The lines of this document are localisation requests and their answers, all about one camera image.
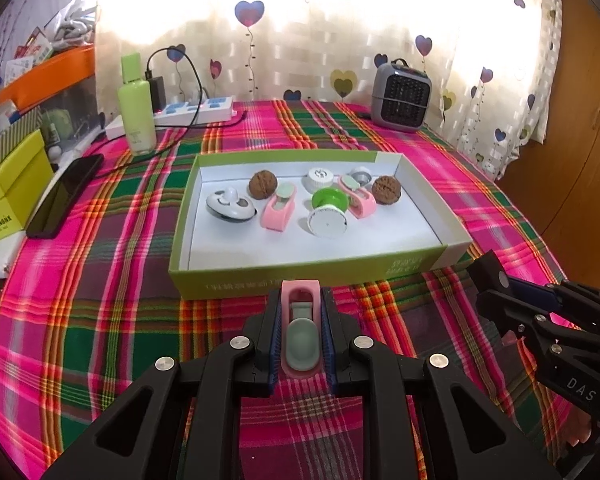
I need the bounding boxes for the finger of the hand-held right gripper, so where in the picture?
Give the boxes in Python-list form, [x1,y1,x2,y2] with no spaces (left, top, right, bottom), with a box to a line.
[477,290,600,356]
[509,280,600,333]

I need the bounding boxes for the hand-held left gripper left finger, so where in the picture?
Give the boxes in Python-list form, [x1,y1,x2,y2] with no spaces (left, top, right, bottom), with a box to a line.
[40,292,282,480]

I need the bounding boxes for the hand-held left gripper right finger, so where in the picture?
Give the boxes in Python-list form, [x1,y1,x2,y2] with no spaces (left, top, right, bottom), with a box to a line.
[321,289,563,480]

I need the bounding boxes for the pink clip with mint pad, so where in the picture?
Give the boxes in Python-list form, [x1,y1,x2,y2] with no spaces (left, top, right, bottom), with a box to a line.
[260,182,297,233]
[280,280,323,378]
[334,174,378,220]

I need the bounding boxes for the black rectangular box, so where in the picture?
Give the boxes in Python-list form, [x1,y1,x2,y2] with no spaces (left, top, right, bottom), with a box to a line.
[467,249,512,297]

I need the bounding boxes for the green and white cardboard box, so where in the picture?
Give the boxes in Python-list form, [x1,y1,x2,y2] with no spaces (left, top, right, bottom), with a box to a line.
[168,150,473,301]

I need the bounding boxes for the green handled round white gadget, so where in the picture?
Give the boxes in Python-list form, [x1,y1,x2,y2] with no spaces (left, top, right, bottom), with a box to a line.
[306,187,351,240]

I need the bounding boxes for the grey koala face gadget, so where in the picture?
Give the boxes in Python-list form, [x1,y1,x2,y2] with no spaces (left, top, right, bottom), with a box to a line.
[206,187,257,222]

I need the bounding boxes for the brown walnut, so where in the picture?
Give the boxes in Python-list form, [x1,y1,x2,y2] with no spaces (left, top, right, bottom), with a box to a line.
[248,170,279,201]
[371,175,402,204]

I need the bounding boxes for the small round ribbed container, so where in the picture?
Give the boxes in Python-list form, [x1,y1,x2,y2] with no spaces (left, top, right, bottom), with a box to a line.
[302,166,335,193]

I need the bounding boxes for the person's right hand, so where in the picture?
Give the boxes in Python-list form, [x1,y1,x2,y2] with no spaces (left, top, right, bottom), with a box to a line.
[572,407,600,440]

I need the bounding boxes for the wooden wardrobe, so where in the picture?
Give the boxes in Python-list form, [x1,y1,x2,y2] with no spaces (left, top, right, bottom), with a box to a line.
[495,0,600,286]

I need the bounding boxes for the grey fan heater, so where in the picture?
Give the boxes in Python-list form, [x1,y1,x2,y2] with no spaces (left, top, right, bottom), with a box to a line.
[370,58,431,133]

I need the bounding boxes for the white and blue power strip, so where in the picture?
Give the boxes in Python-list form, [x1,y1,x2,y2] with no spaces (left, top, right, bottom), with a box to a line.
[152,96,234,125]

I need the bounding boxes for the black smartphone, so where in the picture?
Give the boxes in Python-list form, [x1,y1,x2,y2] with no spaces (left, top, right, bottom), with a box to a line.
[26,154,105,239]

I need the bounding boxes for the light green bottle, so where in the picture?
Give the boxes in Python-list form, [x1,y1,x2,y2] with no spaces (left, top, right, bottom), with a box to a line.
[117,53,157,156]

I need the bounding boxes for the black charger plug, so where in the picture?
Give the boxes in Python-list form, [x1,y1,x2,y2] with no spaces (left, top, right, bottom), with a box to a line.
[145,75,167,112]

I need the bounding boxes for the white side shelf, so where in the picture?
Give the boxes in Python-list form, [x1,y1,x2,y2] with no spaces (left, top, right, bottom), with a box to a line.
[0,232,26,278]

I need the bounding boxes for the small white bottle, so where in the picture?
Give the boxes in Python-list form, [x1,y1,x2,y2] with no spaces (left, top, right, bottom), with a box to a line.
[47,122,63,161]

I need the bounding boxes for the lime green shoe box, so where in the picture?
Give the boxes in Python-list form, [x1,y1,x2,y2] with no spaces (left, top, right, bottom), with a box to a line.
[0,127,56,251]

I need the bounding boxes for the clear storage bin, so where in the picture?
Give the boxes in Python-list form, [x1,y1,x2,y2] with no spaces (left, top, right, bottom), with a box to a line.
[40,75,103,146]

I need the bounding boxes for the heart print curtain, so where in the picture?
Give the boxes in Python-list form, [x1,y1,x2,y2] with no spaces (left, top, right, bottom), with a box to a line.
[92,0,563,181]

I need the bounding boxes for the chevron striped box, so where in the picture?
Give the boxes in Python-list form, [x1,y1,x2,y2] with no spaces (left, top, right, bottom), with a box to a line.
[0,107,43,181]

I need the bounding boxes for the orange bin lid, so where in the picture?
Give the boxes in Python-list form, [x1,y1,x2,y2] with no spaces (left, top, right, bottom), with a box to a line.
[0,42,97,111]

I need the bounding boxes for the printed cards and packets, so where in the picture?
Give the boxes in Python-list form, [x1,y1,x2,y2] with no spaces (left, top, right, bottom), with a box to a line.
[2,27,53,86]

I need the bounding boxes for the white plastic bags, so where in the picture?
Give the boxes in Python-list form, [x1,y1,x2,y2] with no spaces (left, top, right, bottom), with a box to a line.
[45,0,98,43]

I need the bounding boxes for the black charging cable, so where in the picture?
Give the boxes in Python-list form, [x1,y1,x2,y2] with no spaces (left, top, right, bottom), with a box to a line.
[95,45,206,176]

